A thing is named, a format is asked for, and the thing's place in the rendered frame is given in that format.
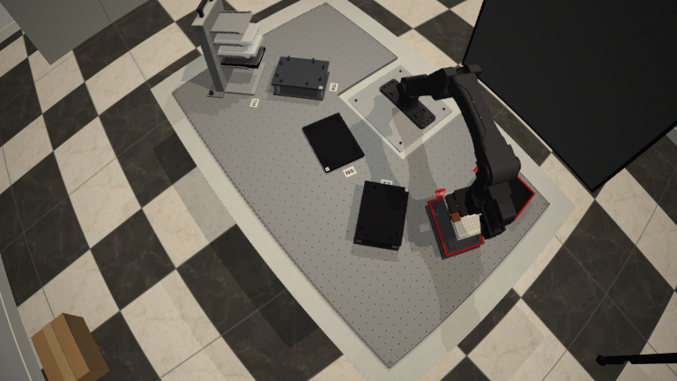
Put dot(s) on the white microplate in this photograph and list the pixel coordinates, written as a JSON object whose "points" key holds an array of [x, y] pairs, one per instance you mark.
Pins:
{"points": [[468, 226]]}

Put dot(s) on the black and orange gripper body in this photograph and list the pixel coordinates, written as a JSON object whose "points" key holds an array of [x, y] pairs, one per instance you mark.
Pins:
{"points": [[460, 196]]}

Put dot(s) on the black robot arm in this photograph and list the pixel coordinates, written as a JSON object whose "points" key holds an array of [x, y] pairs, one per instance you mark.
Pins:
{"points": [[499, 163]]}

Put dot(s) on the black microplate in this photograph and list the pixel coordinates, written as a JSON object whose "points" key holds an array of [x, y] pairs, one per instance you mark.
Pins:
{"points": [[252, 62]]}

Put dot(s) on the grey shelf rack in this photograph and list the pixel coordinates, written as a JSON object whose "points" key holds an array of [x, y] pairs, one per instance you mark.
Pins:
{"points": [[238, 80]]}

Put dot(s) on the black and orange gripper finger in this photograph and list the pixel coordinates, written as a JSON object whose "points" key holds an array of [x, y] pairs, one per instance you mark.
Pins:
{"points": [[454, 216]]}

